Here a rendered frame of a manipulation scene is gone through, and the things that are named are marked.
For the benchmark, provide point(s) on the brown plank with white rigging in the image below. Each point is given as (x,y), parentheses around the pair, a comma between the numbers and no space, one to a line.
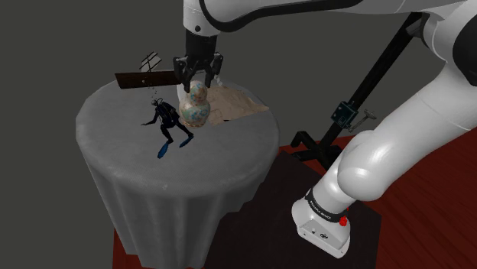
(149,79)

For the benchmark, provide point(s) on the round table with grey cloth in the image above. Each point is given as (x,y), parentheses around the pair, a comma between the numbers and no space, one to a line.
(149,193)

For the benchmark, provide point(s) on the black pole stand with clamp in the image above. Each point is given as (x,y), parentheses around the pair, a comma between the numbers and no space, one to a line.
(376,72)

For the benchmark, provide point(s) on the black diver figure blue fins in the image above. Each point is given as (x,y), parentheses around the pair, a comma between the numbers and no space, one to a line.
(167,113)

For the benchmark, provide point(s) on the blue patterned gourd vase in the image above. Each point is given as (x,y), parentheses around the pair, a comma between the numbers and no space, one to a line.
(194,110)

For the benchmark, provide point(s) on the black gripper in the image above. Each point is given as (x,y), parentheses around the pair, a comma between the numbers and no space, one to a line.
(200,46)

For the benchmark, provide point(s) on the beige sand mound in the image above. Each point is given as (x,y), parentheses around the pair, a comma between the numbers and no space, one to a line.
(233,102)

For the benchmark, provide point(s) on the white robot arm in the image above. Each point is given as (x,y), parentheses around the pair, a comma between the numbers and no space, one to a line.
(402,141)

